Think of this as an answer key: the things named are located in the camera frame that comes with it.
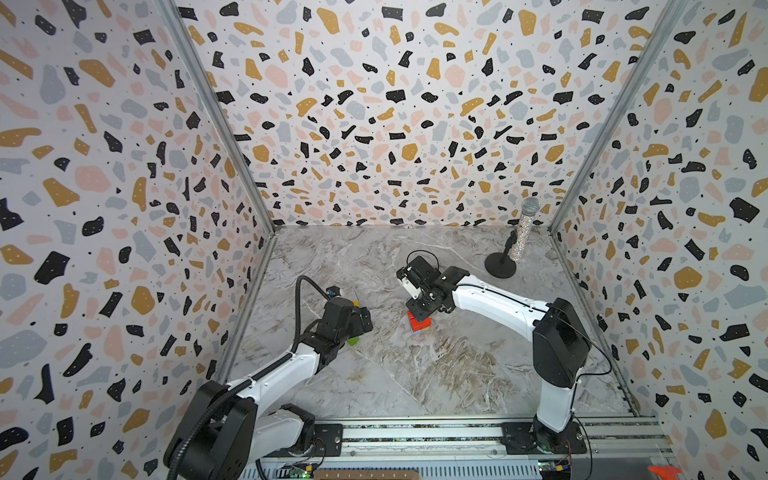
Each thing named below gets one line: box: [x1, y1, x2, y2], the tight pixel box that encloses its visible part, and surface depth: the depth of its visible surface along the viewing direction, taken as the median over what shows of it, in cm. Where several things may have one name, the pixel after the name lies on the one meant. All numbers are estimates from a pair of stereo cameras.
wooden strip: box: [313, 469, 420, 480], surface depth 69 cm
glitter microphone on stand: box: [484, 196, 540, 279], surface depth 96 cm
